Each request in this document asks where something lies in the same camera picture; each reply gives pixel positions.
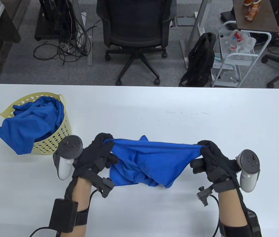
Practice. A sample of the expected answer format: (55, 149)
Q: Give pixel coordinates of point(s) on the grey metal desk leg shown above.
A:
(198, 19)
(89, 54)

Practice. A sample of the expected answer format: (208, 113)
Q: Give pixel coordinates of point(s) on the white utility cart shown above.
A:
(240, 61)

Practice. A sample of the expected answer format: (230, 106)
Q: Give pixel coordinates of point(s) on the grey floor socket box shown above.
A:
(185, 21)

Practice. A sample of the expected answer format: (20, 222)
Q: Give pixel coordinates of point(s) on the black computer cabinet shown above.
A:
(48, 24)

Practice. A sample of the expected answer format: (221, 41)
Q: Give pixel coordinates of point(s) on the black backpack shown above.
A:
(201, 61)

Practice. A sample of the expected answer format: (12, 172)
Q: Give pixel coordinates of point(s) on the black forearm sensor box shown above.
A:
(63, 214)
(253, 224)

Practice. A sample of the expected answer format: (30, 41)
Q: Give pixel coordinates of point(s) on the person's right hand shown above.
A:
(218, 167)

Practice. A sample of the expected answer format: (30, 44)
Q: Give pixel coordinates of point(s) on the black mesh office chair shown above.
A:
(134, 24)

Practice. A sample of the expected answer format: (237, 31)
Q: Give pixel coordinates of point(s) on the blue t-shirt clothes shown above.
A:
(26, 128)

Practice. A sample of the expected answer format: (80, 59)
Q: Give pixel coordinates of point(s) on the person's left hand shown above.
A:
(92, 158)

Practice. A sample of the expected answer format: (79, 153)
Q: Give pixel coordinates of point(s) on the blue towel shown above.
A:
(149, 163)

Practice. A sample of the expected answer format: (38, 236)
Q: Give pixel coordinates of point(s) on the yellow perforated laundry basket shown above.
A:
(55, 140)

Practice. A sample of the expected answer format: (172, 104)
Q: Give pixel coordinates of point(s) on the white plastic bag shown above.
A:
(245, 43)

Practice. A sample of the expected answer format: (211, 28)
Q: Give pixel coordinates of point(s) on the grey tracking controller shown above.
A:
(68, 148)
(249, 160)

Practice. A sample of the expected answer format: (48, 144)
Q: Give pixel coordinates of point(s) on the brown side table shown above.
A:
(265, 17)

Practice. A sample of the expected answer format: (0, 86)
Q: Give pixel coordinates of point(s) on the person's right forearm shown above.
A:
(229, 209)

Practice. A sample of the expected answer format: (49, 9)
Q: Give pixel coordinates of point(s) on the black flat stand base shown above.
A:
(228, 16)

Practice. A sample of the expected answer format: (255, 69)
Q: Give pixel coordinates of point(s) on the orange snack packet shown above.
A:
(248, 2)
(253, 11)

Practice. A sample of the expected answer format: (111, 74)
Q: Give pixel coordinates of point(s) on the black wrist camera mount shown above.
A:
(205, 195)
(102, 185)

